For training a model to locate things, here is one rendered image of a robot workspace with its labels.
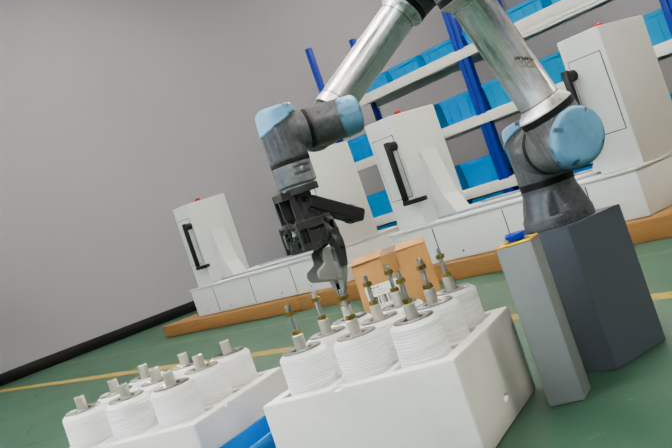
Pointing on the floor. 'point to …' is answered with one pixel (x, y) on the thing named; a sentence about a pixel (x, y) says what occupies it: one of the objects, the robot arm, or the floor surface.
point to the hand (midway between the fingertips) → (343, 286)
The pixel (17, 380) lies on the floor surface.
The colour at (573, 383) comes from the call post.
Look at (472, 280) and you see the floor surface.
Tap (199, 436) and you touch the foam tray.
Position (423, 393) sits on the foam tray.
